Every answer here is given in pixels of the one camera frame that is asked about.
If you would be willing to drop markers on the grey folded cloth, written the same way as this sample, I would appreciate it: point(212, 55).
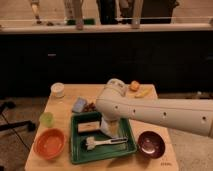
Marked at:
point(109, 128)

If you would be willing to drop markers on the white dish brush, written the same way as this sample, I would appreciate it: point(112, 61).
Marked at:
point(91, 142)

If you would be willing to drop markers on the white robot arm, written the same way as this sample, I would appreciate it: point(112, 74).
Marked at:
point(190, 115)

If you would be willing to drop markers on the black cabinet counter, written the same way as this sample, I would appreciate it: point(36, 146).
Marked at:
point(34, 58)

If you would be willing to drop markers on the purple bowl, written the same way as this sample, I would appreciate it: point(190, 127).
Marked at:
point(151, 145)

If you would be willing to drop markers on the small green cup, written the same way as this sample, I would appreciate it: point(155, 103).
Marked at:
point(46, 119)

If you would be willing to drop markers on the orange fruit toy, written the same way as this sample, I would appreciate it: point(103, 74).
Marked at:
point(134, 86)

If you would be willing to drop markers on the yellow banana toy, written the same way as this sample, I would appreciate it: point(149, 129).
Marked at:
point(143, 93)

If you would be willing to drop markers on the black office chair base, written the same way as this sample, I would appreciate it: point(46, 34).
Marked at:
point(10, 105)

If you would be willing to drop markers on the orange bowl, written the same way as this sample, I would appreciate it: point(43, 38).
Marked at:
point(49, 144)

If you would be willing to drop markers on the blue sponge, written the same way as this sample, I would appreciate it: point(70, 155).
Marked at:
point(79, 105)

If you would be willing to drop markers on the white cup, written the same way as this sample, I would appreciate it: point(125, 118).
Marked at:
point(57, 90)

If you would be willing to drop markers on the brown grape cluster toy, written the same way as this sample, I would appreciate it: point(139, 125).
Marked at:
point(89, 107)

